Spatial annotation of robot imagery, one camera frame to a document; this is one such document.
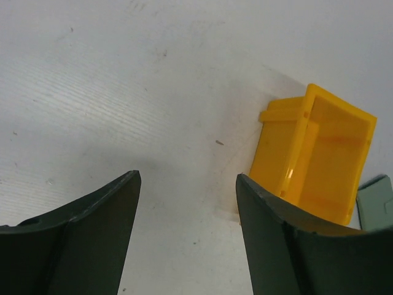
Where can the yellow plastic bin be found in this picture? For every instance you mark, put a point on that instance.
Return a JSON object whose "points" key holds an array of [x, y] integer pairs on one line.
{"points": [[311, 152]]}

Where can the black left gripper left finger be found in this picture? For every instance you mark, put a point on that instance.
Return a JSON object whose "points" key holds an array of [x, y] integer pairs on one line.
{"points": [[78, 248]]}

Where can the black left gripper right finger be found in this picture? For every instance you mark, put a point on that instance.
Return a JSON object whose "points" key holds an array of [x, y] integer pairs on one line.
{"points": [[290, 251]]}

